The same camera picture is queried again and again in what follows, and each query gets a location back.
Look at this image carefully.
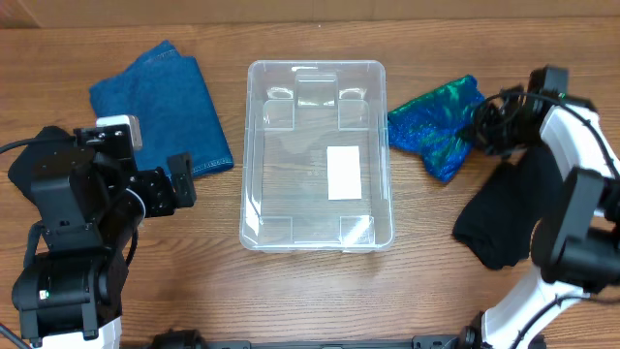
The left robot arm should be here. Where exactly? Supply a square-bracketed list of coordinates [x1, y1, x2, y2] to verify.
[12, 146, 196, 348]

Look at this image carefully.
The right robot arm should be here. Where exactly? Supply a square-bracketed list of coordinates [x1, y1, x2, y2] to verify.
[451, 65, 619, 348]

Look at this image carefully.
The black cloth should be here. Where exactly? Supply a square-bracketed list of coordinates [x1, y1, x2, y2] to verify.
[452, 147, 563, 270]
[8, 126, 74, 204]

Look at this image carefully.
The blue green sequin garment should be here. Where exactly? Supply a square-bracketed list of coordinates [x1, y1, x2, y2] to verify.
[387, 75, 484, 182]

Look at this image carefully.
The white label in bin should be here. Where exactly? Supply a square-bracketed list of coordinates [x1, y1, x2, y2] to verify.
[326, 146, 362, 201]

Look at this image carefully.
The folded blue denim cloth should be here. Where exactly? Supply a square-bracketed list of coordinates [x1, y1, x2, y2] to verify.
[89, 41, 234, 177]

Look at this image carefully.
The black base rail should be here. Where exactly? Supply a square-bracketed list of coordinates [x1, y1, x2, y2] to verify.
[144, 327, 490, 349]

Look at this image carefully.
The clear plastic storage bin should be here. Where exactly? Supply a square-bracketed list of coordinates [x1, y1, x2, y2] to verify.
[239, 60, 395, 253]

